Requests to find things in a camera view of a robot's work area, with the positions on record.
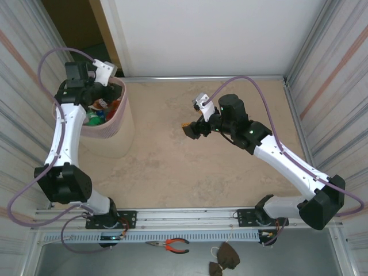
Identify green Sprite bottle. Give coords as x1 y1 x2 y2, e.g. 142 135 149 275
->
85 110 106 127

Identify pink mesh basket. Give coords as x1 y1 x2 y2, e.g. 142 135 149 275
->
51 77 129 139
51 77 135 159

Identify aluminium table edge strip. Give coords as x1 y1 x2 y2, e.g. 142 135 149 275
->
123 75 285 83

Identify brown cloth pouch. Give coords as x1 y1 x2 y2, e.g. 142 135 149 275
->
208 241 241 276

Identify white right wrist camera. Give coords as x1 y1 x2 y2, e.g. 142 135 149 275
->
191 92 216 122

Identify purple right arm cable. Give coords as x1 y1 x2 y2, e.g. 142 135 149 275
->
204 75 365 247

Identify wooden door frame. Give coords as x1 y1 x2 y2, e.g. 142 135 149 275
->
89 0 122 77

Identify aluminium mounting rail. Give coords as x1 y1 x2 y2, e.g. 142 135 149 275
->
34 206 344 231

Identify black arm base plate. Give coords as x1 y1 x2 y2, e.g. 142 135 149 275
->
237 208 288 229
85 210 137 230

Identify grey slotted cable duct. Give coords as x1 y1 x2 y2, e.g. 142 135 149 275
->
43 231 259 244

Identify orange handled pliers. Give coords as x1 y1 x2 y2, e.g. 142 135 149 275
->
145 237 190 254

